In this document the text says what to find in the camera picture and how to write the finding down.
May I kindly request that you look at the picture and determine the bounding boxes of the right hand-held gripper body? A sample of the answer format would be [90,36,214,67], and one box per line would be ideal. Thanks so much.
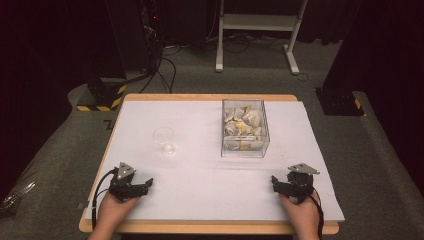
[275,162,321,205]

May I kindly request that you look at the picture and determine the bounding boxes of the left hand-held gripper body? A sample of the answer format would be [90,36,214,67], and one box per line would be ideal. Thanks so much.
[108,161,150,202]

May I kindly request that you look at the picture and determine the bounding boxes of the pile of white wrappers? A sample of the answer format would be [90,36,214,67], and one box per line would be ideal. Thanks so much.
[223,106,264,151]

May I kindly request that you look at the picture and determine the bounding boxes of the clear acrylic box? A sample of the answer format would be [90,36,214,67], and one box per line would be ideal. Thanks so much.
[221,98,271,159]

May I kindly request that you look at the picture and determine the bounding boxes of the person's right hand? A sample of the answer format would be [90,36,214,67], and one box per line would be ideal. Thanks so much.
[278,191,322,235]

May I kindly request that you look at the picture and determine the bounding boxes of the person's left hand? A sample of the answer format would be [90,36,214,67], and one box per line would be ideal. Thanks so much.
[95,191,141,235]

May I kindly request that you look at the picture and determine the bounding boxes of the clear glass cup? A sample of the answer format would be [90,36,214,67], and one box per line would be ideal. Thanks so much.
[152,126,177,156]

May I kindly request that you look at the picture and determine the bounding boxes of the white table mat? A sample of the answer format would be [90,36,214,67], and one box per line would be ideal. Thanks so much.
[83,100,346,223]

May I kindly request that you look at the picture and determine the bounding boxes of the wooden table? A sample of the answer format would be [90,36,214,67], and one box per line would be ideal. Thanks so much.
[78,93,340,236]

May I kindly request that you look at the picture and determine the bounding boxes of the black stand with striped base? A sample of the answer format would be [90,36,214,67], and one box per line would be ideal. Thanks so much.
[76,77,129,113]

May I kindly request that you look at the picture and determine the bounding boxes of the black stand base yellow mark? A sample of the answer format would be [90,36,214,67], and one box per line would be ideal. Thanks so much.
[314,87,366,117]

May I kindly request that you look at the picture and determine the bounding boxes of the black equipment rack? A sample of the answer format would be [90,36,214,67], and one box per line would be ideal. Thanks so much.
[105,0,165,73]

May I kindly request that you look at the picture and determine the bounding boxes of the white metal stand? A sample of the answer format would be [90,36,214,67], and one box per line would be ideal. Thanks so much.
[215,0,310,76]

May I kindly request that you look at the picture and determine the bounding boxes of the right hand-held gripper black cable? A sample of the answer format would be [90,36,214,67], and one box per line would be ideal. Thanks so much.
[311,187,326,240]

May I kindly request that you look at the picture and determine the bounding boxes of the black floor cables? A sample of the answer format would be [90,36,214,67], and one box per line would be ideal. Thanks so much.
[137,44,178,95]

